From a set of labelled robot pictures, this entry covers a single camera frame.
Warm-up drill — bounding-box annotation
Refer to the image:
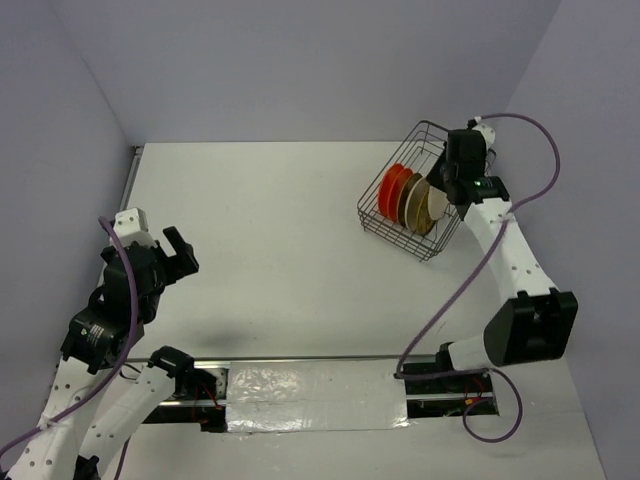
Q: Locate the cream plate black leaf print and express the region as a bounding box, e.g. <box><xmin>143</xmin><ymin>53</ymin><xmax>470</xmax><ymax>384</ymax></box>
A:
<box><xmin>426</xmin><ymin>185</ymin><xmax>449</xmax><ymax>221</ymax></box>

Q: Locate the cream plate floral print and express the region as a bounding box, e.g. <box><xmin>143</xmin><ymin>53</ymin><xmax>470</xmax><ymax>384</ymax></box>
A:
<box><xmin>404</xmin><ymin>178</ymin><xmax>430</xmax><ymax>233</ymax></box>

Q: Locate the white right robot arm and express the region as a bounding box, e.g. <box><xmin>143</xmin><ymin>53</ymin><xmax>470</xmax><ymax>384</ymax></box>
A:
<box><xmin>427</xmin><ymin>126</ymin><xmax>578</xmax><ymax>391</ymax></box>

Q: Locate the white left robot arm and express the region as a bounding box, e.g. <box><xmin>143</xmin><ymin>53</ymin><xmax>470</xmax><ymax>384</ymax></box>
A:
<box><xmin>1</xmin><ymin>219</ymin><xmax>199</xmax><ymax>479</ymax></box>

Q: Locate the yellow patterned plate brown rim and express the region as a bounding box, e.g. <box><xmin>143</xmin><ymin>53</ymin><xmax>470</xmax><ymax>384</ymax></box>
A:
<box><xmin>399</xmin><ymin>173</ymin><xmax>425</xmax><ymax>229</ymax></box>

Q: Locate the orange plate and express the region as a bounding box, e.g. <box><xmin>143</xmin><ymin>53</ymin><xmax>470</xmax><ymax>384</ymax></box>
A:
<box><xmin>377</xmin><ymin>163</ymin><xmax>403</xmax><ymax>218</ymax></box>
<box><xmin>388</xmin><ymin>168</ymin><xmax>413</xmax><ymax>223</ymax></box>

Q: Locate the silver foil tape cover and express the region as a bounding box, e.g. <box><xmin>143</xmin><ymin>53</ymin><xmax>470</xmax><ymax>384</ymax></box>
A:
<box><xmin>225</xmin><ymin>360</ymin><xmax>409</xmax><ymax>434</ymax></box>

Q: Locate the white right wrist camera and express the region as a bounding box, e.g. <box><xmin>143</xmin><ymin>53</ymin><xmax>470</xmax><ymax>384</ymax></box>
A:
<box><xmin>467</xmin><ymin>116</ymin><xmax>496</xmax><ymax>150</ymax></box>

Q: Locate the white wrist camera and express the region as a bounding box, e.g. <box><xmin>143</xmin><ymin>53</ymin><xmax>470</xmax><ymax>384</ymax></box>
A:
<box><xmin>467</xmin><ymin>116</ymin><xmax>496</xmax><ymax>150</ymax></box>
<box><xmin>114</xmin><ymin>208</ymin><xmax>148</xmax><ymax>241</ymax></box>

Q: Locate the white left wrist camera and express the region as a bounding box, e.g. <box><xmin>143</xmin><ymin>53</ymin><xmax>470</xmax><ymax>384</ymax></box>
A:
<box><xmin>114</xmin><ymin>208</ymin><xmax>148</xmax><ymax>241</ymax></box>

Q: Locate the grey wire dish rack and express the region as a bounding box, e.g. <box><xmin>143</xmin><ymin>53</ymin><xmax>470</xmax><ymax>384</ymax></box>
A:
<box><xmin>357</xmin><ymin>120</ymin><xmax>509</xmax><ymax>261</ymax></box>

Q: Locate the aluminium table edge rail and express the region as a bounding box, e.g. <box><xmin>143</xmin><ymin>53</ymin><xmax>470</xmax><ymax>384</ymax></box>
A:
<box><xmin>119</xmin><ymin>146</ymin><xmax>144</xmax><ymax>211</ymax></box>

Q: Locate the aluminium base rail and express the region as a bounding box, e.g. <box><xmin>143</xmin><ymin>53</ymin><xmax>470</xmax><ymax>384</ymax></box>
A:
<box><xmin>147</xmin><ymin>358</ymin><xmax>497</xmax><ymax>429</ymax></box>

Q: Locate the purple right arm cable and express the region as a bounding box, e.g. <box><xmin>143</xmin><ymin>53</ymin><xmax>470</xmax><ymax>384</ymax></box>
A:
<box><xmin>393</xmin><ymin>112</ymin><xmax>562</xmax><ymax>443</ymax></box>

